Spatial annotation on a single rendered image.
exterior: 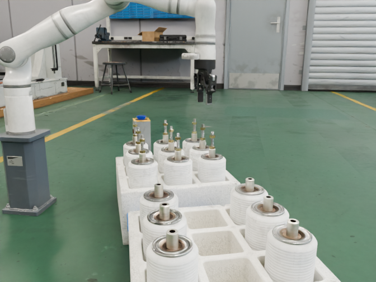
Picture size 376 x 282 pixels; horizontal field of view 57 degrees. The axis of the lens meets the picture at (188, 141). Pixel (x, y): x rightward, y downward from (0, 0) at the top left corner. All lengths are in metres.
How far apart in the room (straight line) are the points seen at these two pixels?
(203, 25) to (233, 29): 4.88
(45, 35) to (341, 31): 5.35
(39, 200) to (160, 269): 0.89
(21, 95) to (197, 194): 0.71
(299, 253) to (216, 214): 0.35
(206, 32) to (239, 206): 0.61
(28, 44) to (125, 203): 0.63
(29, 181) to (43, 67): 3.43
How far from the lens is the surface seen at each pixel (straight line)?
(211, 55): 1.23
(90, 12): 1.33
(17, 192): 1.46
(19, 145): 1.39
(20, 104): 1.38
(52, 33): 1.32
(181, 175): 1.14
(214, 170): 1.16
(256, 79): 6.11
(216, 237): 0.88
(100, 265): 1.10
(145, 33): 5.83
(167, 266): 0.64
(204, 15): 1.22
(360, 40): 6.31
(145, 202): 0.85
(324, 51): 6.17
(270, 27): 6.12
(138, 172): 1.11
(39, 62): 4.74
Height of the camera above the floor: 0.59
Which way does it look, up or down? 14 degrees down
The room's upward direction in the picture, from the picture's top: straight up
